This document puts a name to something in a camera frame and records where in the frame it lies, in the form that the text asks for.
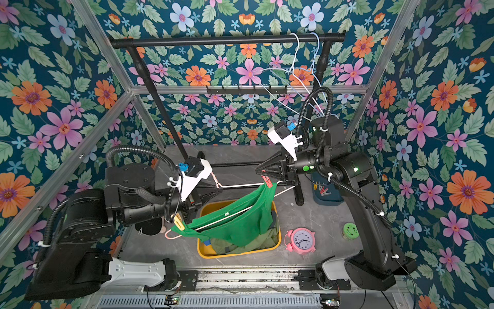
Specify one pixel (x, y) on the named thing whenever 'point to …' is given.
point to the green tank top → (242, 223)
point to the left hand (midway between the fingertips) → (221, 192)
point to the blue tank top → (207, 243)
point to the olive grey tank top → (270, 239)
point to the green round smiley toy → (350, 231)
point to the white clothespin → (320, 187)
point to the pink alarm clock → (300, 240)
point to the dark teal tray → (324, 193)
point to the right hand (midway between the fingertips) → (264, 163)
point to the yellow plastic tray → (208, 251)
